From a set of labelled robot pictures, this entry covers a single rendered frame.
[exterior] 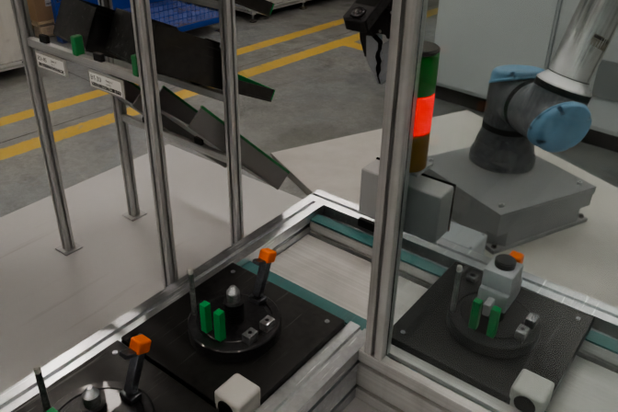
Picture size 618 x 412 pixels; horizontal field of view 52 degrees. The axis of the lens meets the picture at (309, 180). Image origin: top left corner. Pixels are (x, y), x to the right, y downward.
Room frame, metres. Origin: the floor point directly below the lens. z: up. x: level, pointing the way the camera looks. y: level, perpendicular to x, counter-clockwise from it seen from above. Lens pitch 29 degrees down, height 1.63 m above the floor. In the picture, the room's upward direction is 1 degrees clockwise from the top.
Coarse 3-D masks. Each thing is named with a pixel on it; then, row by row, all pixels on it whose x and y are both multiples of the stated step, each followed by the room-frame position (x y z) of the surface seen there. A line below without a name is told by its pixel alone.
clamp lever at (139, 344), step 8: (136, 336) 0.60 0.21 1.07; (144, 336) 0.60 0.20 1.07; (136, 344) 0.59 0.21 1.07; (144, 344) 0.59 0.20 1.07; (120, 352) 0.58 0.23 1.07; (128, 352) 0.58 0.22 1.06; (136, 352) 0.58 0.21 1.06; (144, 352) 0.59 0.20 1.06; (136, 360) 0.58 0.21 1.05; (128, 368) 0.58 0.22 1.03; (136, 368) 0.58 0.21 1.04; (128, 376) 0.58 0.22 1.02; (136, 376) 0.58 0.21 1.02; (128, 384) 0.57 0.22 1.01; (136, 384) 0.57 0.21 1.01; (128, 392) 0.57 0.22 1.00; (136, 392) 0.57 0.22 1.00
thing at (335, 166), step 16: (320, 144) 1.61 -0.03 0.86; (336, 144) 1.61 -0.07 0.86; (352, 144) 1.61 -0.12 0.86; (368, 144) 1.61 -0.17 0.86; (288, 160) 1.51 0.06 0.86; (304, 160) 1.51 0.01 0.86; (320, 160) 1.51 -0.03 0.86; (336, 160) 1.51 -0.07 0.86; (352, 160) 1.51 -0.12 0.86; (368, 160) 1.51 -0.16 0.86; (288, 176) 1.46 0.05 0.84; (304, 176) 1.42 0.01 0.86; (320, 176) 1.42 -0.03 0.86; (336, 176) 1.42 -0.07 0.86; (352, 176) 1.42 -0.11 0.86; (304, 192) 1.38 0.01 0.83; (336, 192) 1.34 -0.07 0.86; (352, 192) 1.34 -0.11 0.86
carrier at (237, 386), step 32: (192, 288) 0.73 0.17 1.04; (224, 288) 0.82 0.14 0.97; (160, 320) 0.74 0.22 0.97; (192, 320) 0.72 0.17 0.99; (224, 320) 0.68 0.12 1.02; (256, 320) 0.72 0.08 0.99; (288, 320) 0.75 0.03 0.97; (320, 320) 0.75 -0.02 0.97; (160, 352) 0.67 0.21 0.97; (192, 352) 0.68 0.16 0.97; (224, 352) 0.66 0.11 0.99; (256, 352) 0.67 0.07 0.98; (288, 352) 0.68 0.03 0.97; (192, 384) 0.62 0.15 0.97; (224, 384) 0.60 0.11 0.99; (256, 384) 0.60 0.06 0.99
